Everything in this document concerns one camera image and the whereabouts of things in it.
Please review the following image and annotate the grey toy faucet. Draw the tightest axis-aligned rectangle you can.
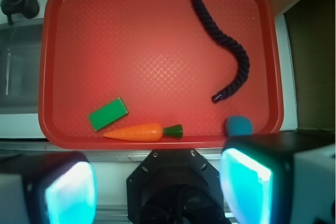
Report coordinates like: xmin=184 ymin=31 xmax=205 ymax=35
xmin=1 ymin=0 xmax=39 ymax=26

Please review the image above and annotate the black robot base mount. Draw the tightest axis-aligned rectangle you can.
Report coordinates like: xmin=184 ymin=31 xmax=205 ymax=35
xmin=126 ymin=149 xmax=230 ymax=223

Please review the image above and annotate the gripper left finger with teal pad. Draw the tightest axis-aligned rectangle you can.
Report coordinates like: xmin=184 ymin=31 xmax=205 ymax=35
xmin=1 ymin=152 xmax=98 ymax=223

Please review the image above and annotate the red plastic tray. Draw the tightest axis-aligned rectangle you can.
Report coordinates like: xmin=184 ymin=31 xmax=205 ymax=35
xmin=38 ymin=0 xmax=284 ymax=150

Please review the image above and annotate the grey toy sink basin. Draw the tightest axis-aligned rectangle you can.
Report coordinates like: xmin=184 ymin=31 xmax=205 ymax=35
xmin=1 ymin=23 xmax=43 ymax=114

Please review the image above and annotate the dark blue rope piece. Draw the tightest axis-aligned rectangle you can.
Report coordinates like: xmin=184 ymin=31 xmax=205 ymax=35
xmin=190 ymin=0 xmax=250 ymax=103

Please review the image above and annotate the blue ball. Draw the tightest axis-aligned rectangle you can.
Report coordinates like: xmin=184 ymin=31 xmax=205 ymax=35
xmin=226 ymin=115 xmax=254 ymax=136

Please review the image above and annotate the green rectangular block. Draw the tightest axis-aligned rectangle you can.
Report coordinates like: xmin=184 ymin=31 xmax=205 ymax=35
xmin=88 ymin=98 xmax=128 ymax=131

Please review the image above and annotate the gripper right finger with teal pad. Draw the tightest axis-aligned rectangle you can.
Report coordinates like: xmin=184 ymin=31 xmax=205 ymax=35
xmin=219 ymin=131 xmax=335 ymax=223

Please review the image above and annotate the orange toy carrot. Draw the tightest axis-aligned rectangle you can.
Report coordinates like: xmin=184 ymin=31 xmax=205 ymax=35
xmin=103 ymin=123 xmax=183 ymax=142

